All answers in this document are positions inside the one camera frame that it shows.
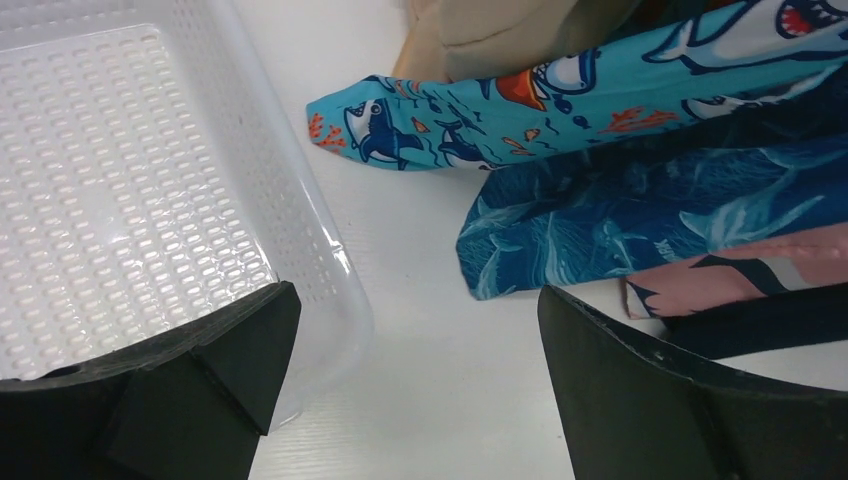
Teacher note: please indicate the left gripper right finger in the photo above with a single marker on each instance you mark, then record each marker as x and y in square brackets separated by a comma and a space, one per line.
[633, 406]

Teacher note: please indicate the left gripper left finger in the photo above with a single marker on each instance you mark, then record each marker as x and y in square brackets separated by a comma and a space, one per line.
[190, 403]

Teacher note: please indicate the white perforated plastic basket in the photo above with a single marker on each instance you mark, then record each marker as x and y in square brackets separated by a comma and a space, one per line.
[150, 176]

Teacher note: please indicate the dark blue whale shorts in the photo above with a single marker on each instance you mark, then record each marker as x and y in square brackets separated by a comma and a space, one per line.
[764, 171]

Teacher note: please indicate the pink shark print shorts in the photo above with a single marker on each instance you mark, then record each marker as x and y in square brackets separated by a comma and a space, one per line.
[800, 261]

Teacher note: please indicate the light blue shark shorts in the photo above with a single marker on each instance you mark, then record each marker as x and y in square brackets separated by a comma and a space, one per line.
[744, 56]

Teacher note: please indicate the beige shorts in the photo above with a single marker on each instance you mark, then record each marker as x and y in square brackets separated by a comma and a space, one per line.
[455, 40]

